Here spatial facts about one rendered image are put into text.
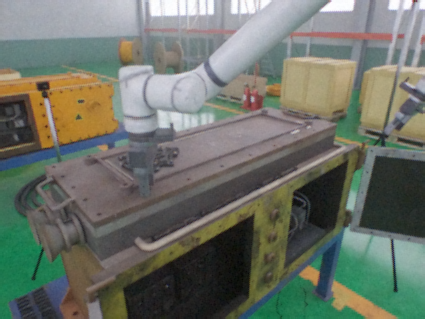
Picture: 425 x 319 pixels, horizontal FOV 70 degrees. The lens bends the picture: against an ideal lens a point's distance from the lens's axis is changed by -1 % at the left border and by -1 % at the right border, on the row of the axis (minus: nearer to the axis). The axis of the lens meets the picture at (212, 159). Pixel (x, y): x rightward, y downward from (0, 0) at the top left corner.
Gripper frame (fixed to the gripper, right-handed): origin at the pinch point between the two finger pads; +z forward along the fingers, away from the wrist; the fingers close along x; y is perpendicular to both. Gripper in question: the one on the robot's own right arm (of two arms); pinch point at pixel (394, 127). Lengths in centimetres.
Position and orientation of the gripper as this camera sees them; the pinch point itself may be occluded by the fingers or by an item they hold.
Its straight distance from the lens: 150.0
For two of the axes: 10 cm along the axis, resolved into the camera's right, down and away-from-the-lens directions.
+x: 7.3, -1.7, 6.6
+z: -3.5, 7.4, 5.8
